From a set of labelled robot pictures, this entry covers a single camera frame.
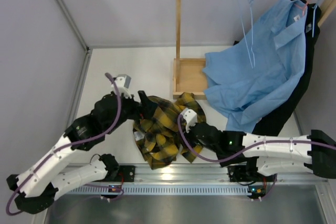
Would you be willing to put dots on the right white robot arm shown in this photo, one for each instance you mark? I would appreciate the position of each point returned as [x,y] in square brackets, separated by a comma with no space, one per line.
[269,155]

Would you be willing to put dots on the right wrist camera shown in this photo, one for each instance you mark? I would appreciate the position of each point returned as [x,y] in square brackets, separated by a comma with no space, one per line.
[190,118]

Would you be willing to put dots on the black garment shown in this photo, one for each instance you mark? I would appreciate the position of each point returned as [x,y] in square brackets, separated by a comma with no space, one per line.
[296,98]

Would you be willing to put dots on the slotted cable duct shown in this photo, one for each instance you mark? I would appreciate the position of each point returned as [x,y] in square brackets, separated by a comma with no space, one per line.
[231,189]

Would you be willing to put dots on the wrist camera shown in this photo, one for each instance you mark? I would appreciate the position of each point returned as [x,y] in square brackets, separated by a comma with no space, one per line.
[122,82]
[190,118]

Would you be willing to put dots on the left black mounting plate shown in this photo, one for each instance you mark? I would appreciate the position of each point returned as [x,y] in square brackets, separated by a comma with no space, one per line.
[126,173]

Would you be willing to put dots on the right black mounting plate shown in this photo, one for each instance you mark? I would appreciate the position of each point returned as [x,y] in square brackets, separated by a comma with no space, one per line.
[241,175]

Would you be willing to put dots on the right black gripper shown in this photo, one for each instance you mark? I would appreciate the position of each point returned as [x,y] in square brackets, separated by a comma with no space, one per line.
[189,134]

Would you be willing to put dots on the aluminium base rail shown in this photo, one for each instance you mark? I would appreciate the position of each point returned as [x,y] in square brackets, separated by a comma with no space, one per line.
[198,173]

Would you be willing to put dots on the blue wire hanger right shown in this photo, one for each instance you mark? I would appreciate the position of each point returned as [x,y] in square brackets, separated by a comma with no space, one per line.
[314,17]

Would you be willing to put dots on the yellow black plaid shirt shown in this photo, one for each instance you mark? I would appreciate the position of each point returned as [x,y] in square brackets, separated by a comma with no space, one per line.
[158,138]

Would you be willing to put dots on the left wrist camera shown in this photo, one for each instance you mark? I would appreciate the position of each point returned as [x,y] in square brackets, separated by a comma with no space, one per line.
[122,82]

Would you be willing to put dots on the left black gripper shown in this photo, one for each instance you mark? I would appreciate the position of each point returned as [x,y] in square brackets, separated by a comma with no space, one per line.
[148,107]

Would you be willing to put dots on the black mounting plate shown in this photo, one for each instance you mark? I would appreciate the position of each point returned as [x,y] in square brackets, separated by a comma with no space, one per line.
[126,173]
[241,175]

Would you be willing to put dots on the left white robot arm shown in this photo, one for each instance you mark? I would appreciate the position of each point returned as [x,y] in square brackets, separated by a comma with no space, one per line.
[39,187]

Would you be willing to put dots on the light blue shirt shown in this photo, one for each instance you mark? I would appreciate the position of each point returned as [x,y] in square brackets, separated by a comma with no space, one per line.
[227,72]

